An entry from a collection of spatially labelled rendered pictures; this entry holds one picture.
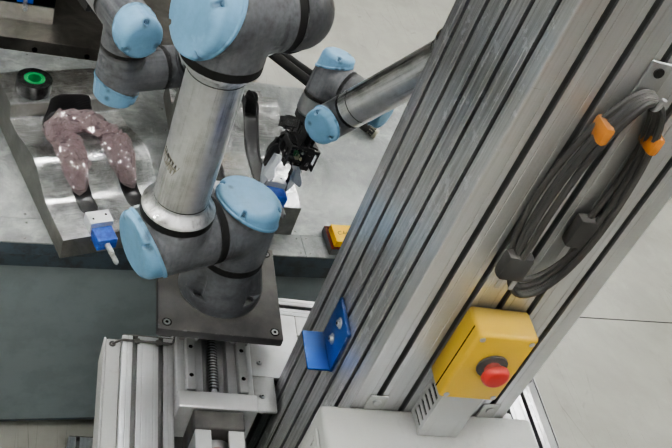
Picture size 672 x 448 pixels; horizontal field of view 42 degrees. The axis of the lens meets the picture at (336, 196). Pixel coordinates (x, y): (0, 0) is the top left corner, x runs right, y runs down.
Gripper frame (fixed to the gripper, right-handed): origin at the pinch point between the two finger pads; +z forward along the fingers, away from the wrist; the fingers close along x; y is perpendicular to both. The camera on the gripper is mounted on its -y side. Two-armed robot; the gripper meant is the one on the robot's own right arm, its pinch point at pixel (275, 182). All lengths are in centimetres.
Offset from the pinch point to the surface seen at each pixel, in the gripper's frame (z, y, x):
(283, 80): 57, -193, 79
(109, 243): 15.0, 13.1, -35.6
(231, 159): 4.5, -14.1, -6.2
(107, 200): 13.5, -0.4, -35.2
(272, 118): -2.9, -26.3, 4.9
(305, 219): 11.5, -4.7, 14.4
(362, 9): 37, -273, 142
